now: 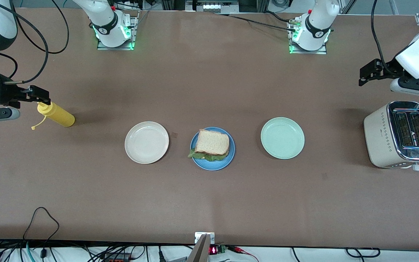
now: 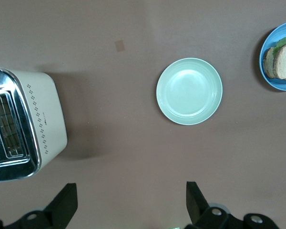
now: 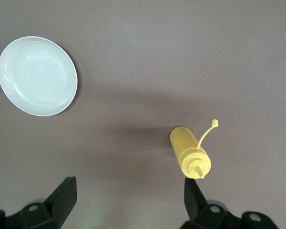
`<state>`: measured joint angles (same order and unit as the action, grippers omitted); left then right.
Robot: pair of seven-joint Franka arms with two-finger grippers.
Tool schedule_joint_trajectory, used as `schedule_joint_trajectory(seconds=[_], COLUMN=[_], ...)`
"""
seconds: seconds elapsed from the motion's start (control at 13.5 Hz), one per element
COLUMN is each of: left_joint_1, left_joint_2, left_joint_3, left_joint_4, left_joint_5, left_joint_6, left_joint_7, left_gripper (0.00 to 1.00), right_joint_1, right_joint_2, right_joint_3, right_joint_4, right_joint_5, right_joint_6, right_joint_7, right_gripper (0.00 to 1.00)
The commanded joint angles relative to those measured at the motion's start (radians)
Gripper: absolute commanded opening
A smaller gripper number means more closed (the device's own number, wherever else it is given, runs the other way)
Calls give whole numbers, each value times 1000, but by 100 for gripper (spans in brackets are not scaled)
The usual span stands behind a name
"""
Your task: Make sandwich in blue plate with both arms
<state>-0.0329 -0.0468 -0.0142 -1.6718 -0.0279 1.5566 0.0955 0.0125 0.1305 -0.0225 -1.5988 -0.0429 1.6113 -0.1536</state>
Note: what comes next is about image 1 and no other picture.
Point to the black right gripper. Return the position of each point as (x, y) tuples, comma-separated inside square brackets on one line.
[(7, 92)]

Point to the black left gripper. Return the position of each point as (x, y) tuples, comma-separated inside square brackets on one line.
[(387, 71)]

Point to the yellow squeeze bottle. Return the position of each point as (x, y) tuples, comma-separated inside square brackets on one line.
[(62, 117)]

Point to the green lettuce leaf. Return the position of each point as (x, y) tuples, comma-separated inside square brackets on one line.
[(195, 154)]

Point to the white bread slice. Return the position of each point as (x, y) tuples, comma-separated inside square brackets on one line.
[(211, 142)]

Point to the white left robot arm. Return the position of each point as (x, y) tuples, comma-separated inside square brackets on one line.
[(315, 22)]

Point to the beige plate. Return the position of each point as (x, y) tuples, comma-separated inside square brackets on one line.
[(146, 142)]

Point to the pale green plate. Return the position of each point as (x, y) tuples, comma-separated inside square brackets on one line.
[(282, 138)]

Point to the blue plate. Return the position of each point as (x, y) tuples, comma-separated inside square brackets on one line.
[(209, 166)]

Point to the cream toaster with chrome top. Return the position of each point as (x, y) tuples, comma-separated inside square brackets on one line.
[(378, 138)]

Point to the white power strip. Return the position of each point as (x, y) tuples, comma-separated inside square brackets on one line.
[(136, 3)]

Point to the lit electronics box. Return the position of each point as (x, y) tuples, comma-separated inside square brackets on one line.
[(213, 6)]

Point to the red LED display module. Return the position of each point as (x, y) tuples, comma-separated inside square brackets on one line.
[(214, 250)]

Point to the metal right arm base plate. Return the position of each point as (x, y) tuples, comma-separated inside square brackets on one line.
[(116, 48)]

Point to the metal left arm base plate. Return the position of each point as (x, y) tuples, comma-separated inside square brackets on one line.
[(311, 52)]

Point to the white table edge bracket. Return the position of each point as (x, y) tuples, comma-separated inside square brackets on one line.
[(198, 236)]

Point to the grey camera pole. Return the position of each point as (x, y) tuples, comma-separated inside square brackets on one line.
[(200, 254)]

